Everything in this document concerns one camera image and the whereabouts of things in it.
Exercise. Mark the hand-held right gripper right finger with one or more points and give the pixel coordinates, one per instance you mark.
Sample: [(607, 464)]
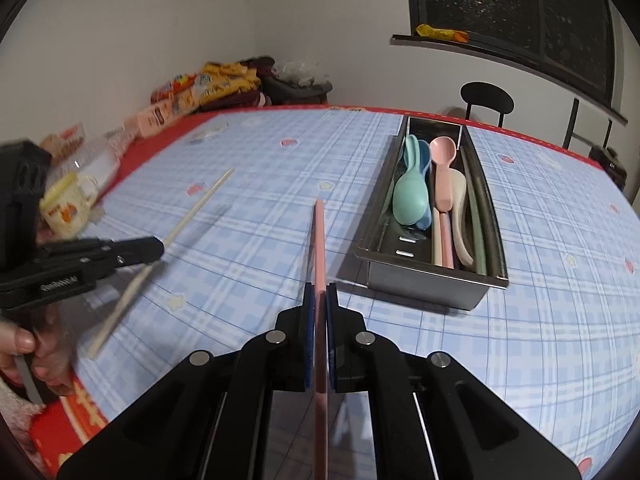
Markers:
[(332, 340)]

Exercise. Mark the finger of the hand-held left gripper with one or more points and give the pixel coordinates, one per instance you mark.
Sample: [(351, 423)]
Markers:
[(135, 252)]

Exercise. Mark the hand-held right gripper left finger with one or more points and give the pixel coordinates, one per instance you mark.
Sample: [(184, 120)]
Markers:
[(309, 340)]

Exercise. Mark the metal utensil tray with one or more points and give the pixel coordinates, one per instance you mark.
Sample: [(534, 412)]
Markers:
[(425, 290)]

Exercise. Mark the green spoon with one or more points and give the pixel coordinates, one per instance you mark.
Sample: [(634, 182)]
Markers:
[(410, 200)]

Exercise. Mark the green chopstick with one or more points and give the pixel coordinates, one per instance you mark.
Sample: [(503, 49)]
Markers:
[(483, 250), (472, 240)]

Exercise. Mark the beige spoon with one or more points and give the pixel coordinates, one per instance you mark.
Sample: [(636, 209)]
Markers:
[(459, 195)]

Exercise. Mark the blue spoon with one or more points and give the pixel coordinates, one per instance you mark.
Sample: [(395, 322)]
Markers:
[(425, 156)]

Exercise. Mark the pink spoon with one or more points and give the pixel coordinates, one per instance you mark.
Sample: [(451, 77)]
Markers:
[(442, 152)]

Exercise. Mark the person's left hand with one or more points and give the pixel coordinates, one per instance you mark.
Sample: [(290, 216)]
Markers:
[(22, 342)]

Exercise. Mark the yellow cup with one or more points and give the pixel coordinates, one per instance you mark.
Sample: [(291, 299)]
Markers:
[(65, 210)]

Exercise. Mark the red label plastic container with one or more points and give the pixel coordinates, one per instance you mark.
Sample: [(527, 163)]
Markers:
[(65, 142)]

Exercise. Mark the clear plastic bottle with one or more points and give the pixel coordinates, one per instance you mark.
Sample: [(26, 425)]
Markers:
[(95, 165)]

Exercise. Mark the pink box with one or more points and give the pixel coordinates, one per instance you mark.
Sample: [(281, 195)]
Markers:
[(150, 120)]

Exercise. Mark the blue plaid tablecloth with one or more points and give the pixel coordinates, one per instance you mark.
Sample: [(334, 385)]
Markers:
[(250, 175)]

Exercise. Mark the beige snack packet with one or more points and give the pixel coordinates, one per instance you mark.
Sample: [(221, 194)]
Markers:
[(182, 102)]

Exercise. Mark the orange snack bag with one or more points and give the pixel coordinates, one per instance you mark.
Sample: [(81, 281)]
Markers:
[(175, 85)]

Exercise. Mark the yellow printed fabric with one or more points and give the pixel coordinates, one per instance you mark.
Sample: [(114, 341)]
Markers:
[(227, 85)]

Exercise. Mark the dark red clothes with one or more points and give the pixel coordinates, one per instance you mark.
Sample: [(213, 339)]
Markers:
[(260, 67)]

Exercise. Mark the dark stool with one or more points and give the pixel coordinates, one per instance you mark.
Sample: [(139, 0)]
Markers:
[(300, 94)]

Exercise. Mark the clear plastic bag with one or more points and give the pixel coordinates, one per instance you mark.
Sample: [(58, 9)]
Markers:
[(297, 71)]

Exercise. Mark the black round chair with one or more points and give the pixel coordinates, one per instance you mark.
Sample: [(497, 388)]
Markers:
[(487, 97)]

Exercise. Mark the yellow snack packet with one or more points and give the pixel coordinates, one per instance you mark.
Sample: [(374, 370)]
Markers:
[(442, 33)]

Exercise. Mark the dark rice cooker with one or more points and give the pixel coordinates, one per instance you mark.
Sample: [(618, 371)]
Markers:
[(610, 165)]

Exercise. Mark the black windowsill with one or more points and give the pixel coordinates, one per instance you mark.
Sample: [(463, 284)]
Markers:
[(525, 62)]

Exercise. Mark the dark window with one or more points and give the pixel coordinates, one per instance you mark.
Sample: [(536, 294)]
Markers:
[(500, 5)]

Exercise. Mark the black metal frame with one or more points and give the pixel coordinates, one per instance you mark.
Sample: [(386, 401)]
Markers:
[(570, 125)]

